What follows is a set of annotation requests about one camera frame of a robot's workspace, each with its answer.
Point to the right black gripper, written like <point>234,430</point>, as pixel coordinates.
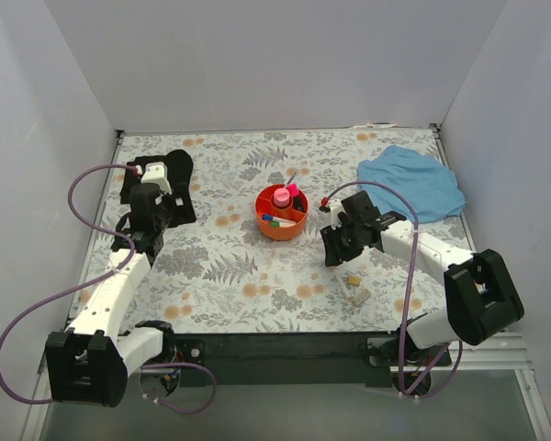
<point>338,240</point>

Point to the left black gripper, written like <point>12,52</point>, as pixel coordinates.
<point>166,202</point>

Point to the yellow eraser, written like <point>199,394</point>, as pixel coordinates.
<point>354,281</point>

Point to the white eraser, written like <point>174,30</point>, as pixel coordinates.
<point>361,297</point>

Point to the green pen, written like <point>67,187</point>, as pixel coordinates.
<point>280,224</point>

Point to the orange round organizer container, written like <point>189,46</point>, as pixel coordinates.
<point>281,212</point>

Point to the blue capped marker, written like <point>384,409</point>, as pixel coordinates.
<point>267,217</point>

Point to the black pink highlighter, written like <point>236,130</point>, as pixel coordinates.
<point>296,199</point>

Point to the pink capped tube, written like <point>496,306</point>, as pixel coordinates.
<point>282,198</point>

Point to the purple gel pen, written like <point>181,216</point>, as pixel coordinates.
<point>290,180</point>

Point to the orange capped marker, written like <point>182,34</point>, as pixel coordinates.
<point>347,293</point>

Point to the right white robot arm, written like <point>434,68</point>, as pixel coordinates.
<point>480,297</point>

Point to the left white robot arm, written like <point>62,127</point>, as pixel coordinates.
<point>89,362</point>

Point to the black cloth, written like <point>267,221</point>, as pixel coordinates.
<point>179,166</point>

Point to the floral table mat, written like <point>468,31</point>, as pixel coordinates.
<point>220,274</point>

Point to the blue cloth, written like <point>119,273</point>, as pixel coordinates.
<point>417,183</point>

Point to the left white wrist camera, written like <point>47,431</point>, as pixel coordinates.
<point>156,173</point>

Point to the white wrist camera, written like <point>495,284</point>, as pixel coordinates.
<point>156,173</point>
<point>334,207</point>

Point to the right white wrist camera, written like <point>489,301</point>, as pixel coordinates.
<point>334,207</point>

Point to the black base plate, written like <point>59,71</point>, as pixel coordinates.
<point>363,358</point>

